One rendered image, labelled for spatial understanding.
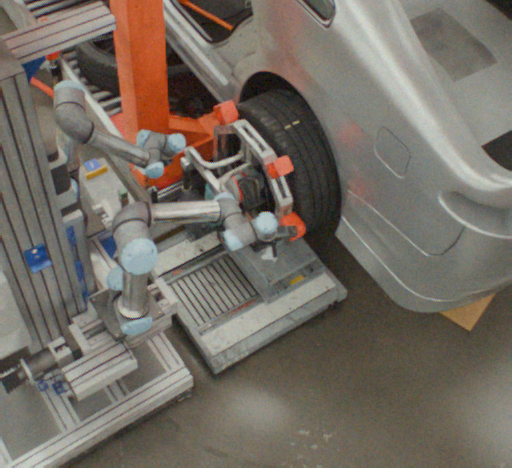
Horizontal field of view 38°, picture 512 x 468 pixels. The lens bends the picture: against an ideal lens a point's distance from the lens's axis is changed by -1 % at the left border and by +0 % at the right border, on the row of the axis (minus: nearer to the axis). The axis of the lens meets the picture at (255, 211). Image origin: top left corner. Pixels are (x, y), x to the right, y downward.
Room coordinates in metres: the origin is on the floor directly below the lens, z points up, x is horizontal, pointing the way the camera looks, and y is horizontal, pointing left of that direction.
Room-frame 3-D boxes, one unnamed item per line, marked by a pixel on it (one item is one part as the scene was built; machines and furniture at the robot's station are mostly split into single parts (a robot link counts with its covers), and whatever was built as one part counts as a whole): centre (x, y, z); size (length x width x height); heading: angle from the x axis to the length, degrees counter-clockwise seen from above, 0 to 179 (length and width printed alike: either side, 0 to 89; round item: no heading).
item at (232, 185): (2.08, 0.09, 0.85); 0.21 x 0.14 x 0.14; 128
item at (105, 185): (2.29, 0.76, 0.44); 0.43 x 0.17 x 0.03; 38
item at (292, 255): (2.23, -0.10, 0.32); 0.40 x 0.30 x 0.28; 38
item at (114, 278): (1.43, 0.47, 0.98); 0.13 x 0.12 x 0.14; 26
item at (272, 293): (2.23, -0.10, 0.13); 0.50 x 0.36 x 0.10; 38
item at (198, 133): (2.58, 0.28, 0.69); 0.52 x 0.17 x 0.35; 128
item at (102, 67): (3.48, 0.87, 0.39); 0.66 x 0.66 x 0.24
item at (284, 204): (2.12, 0.04, 0.85); 0.54 x 0.07 x 0.54; 38
